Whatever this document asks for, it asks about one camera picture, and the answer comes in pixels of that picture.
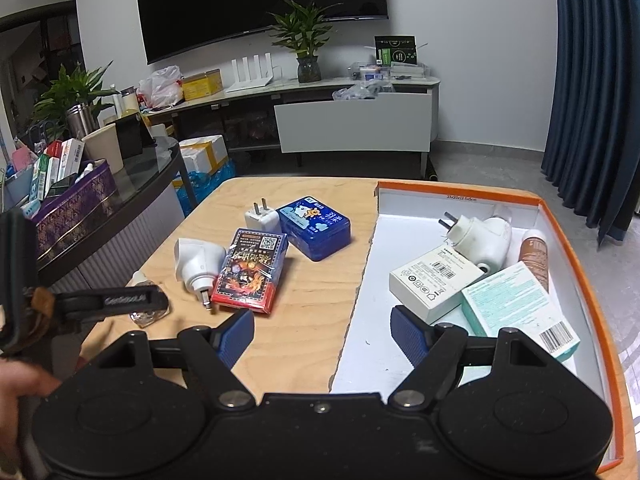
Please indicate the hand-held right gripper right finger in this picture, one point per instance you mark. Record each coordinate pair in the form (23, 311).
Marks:
(411, 334)

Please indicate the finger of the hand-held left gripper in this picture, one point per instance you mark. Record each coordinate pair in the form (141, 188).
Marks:
(110, 301)

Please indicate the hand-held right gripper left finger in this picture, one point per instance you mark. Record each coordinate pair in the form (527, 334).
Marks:
(234, 334)

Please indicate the clear liquid refill bottle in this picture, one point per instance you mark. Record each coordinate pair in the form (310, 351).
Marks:
(147, 319)

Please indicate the orange cardboard box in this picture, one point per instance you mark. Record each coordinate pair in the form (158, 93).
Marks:
(370, 320)

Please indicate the white barcode label box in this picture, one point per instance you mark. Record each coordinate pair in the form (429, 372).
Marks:
(430, 280)

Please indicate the red printed card box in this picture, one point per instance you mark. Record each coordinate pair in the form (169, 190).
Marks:
(245, 275)

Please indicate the white angled plug-in device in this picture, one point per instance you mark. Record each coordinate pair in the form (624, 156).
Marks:
(195, 265)

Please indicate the teal box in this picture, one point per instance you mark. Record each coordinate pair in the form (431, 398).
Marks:
(510, 305)

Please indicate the white round plug-in device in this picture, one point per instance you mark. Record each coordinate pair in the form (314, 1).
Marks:
(482, 242)

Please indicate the white charger plug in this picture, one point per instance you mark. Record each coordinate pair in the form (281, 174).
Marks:
(262, 220)

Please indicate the blue tin box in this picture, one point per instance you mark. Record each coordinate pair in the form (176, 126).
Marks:
(312, 227)

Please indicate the rose gold tube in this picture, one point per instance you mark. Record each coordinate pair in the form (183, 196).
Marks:
(534, 260)

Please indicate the person's left hand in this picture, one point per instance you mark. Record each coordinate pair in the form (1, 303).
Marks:
(25, 380)

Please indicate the purple patterned tin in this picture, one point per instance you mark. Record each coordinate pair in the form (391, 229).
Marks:
(80, 215)

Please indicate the pile of medicine boxes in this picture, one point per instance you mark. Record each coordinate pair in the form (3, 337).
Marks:
(55, 165)

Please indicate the blue wrapped pack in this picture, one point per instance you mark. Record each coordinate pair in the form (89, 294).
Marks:
(200, 190)

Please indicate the beige bin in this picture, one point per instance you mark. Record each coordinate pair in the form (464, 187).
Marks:
(102, 147)

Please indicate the steel thermos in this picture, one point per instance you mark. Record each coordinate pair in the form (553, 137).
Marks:
(81, 122)

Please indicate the black roll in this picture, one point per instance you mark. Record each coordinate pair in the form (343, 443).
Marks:
(431, 170)

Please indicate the cardboard box with yellow tape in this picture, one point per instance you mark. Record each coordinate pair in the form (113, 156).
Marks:
(202, 155)

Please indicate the leafy potted plant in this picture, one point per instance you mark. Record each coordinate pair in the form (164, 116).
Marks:
(70, 90)

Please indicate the television cabinet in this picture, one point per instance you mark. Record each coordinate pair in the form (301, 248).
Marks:
(240, 120)

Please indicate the white cabinet drawer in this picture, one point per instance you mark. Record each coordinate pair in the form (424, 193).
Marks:
(350, 125)

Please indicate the white plastic bag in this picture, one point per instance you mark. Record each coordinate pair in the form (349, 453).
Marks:
(159, 87)

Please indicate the grey plastic bag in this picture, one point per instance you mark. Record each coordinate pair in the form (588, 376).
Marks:
(360, 92)

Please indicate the white router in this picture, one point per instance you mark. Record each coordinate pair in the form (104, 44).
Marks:
(250, 77)

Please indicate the clear plastic organizer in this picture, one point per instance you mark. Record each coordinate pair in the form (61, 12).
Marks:
(390, 72)

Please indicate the green and black box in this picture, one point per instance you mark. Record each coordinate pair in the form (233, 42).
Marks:
(395, 50)

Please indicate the dark blue curtain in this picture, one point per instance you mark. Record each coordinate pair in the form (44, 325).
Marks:
(595, 100)

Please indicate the bamboo plant in glass vase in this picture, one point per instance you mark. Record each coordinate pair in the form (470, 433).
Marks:
(305, 35)

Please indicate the black wall television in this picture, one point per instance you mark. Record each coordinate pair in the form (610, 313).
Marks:
(250, 0)

